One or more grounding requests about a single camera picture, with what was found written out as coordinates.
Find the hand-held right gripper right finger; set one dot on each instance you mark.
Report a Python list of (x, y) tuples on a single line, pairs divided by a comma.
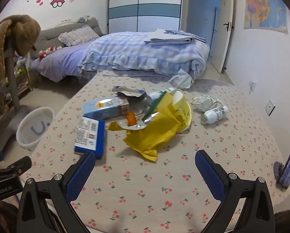
[(210, 174)]

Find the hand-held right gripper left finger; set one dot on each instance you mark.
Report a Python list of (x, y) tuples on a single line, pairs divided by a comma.
[(80, 174)]

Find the white plastic bin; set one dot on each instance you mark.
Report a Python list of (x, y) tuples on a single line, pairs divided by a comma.
[(26, 136)]

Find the dark blue biscuit box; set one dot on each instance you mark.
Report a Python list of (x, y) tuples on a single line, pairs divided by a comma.
[(96, 138)]

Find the tube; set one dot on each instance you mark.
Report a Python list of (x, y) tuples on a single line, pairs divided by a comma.
[(214, 114)]

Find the yellow plastic bag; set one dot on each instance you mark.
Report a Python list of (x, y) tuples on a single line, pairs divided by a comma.
[(159, 131)]

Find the light blue drink carton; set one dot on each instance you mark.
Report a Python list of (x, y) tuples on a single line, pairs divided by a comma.
[(103, 108)]

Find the white tissue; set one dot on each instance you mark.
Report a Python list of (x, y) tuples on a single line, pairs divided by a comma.
[(203, 103)]

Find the cherry print tablecloth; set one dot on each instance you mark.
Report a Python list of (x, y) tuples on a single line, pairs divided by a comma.
[(159, 199)]

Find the grey metal stand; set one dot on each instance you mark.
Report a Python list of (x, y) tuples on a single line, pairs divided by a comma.
[(14, 97)]

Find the black phone stand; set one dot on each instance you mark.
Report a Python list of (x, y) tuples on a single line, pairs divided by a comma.
[(278, 172)]

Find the wooden toy shelf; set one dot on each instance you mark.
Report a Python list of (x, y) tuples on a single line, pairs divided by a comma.
[(23, 82)]

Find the silver foil wrapper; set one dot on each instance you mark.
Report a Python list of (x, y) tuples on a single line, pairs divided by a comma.
[(148, 119)]

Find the green yellow sponge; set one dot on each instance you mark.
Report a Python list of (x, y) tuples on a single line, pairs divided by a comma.
[(154, 104)]

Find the small white drink bottle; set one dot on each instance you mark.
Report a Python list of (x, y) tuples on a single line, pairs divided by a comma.
[(152, 97)]

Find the torn blue silver wrapper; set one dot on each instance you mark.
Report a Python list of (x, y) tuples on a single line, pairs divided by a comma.
[(135, 93)]

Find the crumpled white green packet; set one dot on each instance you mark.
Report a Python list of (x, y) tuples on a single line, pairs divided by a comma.
[(182, 80)]

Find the red white cat plush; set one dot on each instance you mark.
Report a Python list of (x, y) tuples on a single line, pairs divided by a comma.
[(50, 50), (42, 55)]

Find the bed with purple sheet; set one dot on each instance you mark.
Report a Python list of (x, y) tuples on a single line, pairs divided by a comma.
[(62, 60)]

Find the white door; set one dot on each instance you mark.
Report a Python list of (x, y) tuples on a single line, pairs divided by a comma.
[(222, 46)]

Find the brown plush dog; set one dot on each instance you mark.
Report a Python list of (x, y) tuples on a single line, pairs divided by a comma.
[(21, 31)]

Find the blue plaid ruffled quilt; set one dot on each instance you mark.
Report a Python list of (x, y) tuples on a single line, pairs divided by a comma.
[(135, 51)]

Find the grey padded headboard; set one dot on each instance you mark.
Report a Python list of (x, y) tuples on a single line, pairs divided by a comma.
[(50, 35)]

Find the plaid ruffled pillow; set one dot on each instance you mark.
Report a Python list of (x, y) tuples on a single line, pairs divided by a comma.
[(79, 35)]

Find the folded grey sheets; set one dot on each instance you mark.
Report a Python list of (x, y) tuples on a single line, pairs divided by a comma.
[(171, 40)]

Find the pale plush toy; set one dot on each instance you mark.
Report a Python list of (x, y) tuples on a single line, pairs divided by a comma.
[(84, 19)]

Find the white blue wardrobe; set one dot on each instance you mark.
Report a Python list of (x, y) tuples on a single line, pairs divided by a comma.
[(145, 7)]

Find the white wall switch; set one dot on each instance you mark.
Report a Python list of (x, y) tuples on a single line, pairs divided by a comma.
[(270, 107)]

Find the white wall socket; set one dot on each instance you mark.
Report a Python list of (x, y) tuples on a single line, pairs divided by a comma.
[(252, 85)]

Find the wall map poster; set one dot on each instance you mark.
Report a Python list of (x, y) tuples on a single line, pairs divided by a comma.
[(263, 7)]

